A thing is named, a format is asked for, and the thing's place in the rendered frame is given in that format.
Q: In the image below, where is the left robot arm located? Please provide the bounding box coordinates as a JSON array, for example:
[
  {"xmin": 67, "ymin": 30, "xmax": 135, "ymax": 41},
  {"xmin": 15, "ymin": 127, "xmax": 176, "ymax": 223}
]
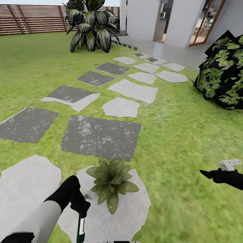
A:
[{"xmin": 0, "ymin": 175, "xmax": 98, "ymax": 243}]

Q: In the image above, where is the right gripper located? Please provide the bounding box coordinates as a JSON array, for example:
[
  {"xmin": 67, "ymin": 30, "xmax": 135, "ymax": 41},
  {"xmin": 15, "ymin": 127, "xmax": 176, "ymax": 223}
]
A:
[{"xmin": 200, "ymin": 169, "xmax": 241, "ymax": 188}]

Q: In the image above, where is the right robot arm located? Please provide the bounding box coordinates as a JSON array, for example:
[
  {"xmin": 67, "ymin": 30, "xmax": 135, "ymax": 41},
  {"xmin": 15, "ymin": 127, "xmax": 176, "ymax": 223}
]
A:
[{"xmin": 200, "ymin": 159, "xmax": 243, "ymax": 190}]

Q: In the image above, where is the insectifuge atomizer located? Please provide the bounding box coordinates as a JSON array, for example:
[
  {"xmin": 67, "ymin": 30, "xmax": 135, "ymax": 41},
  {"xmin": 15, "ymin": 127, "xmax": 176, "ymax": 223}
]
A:
[{"xmin": 76, "ymin": 212, "xmax": 86, "ymax": 243}]

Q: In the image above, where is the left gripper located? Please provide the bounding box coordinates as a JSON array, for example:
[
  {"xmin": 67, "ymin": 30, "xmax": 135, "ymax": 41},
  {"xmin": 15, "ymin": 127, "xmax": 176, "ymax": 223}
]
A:
[{"xmin": 70, "ymin": 194, "xmax": 90, "ymax": 215}]

